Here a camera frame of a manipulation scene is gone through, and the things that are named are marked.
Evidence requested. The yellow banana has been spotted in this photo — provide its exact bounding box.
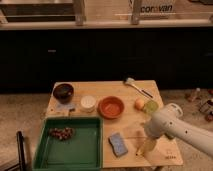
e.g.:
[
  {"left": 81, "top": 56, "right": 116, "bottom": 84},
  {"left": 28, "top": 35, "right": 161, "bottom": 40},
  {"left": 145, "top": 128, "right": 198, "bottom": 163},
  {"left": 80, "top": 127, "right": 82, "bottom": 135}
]
[{"left": 136, "top": 144, "right": 146, "bottom": 156}]

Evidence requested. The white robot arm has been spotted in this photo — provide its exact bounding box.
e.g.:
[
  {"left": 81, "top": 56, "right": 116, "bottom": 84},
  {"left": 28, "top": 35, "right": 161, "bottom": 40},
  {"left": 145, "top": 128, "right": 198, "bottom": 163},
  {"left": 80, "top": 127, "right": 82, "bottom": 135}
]
[{"left": 144, "top": 103, "right": 213, "bottom": 158}]

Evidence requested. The red bowl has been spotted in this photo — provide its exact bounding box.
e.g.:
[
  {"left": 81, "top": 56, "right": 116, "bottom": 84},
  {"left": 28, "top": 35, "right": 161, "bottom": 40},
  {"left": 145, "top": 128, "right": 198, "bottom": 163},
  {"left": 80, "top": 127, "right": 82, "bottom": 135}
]
[{"left": 98, "top": 96, "right": 124, "bottom": 119}]

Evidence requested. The dark brown bowl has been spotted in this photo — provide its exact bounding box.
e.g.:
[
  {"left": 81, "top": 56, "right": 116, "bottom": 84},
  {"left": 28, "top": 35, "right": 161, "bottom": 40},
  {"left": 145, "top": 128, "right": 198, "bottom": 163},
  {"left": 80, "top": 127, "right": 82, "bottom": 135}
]
[{"left": 53, "top": 83, "right": 74, "bottom": 104}]

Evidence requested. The blue sponge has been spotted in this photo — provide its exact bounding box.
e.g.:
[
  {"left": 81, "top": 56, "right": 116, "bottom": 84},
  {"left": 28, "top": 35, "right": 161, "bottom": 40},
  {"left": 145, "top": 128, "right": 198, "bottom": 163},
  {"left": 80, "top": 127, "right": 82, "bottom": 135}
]
[{"left": 108, "top": 133, "right": 128, "bottom": 157}]

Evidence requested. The yellow-green sponge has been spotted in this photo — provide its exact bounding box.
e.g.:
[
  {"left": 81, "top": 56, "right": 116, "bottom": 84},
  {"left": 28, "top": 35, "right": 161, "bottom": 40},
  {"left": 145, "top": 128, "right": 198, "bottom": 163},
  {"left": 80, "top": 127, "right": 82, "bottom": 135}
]
[{"left": 143, "top": 100, "right": 159, "bottom": 114}]

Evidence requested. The green plastic tray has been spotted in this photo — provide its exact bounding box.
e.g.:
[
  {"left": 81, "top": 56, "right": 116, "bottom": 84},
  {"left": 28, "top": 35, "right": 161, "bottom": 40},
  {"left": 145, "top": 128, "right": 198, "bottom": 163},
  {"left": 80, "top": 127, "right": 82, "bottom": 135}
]
[{"left": 32, "top": 117, "right": 103, "bottom": 171}]

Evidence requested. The white cup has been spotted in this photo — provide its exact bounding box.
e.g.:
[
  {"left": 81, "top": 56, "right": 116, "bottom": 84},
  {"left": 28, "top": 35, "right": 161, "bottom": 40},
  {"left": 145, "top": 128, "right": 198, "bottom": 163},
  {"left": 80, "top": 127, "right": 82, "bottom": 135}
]
[{"left": 80, "top": 96, "right": 96, "bottom": 112}]

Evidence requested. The bunch of red grapes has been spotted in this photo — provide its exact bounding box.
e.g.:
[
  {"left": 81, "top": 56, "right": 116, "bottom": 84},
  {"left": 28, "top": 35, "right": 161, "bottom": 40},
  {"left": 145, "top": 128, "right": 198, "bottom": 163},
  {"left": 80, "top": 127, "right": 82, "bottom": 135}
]
[{"left": 49, "top": 127, "right": 75, "bottom": 141}]

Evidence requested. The light blue cloth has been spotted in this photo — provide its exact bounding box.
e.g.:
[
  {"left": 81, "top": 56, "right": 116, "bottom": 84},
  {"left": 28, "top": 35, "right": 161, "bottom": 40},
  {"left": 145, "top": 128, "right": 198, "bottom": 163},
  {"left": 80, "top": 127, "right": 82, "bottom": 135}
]
[{"left": 55, "top": 103, "right": 75, "bottom": 112}]

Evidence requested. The white convan box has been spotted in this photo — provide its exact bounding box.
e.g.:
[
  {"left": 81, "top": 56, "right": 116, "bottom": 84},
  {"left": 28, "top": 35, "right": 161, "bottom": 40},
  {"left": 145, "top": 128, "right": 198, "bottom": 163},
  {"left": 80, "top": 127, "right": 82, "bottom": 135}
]
[{"left": 140, "top": 0, "right": 176, "bottom": 19}]

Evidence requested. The black chair frame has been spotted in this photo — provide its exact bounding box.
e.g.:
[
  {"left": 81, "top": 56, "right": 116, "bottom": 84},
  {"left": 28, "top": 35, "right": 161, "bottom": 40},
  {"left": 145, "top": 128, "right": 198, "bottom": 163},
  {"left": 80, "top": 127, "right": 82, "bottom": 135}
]
[{"left": 0, "top": 131, "right": 27, "bottom": 171}]

